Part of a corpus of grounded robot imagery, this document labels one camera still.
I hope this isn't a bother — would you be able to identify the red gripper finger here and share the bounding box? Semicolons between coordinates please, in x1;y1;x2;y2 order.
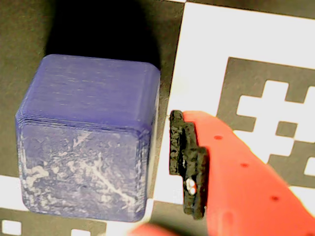
169;109;315;236
127;222;209;236

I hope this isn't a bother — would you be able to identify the blue cube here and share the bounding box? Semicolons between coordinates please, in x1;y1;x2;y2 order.
15;54;162;223

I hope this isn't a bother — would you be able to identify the black white marker checkerboard mat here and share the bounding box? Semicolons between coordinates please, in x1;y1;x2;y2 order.
0;0;315;236

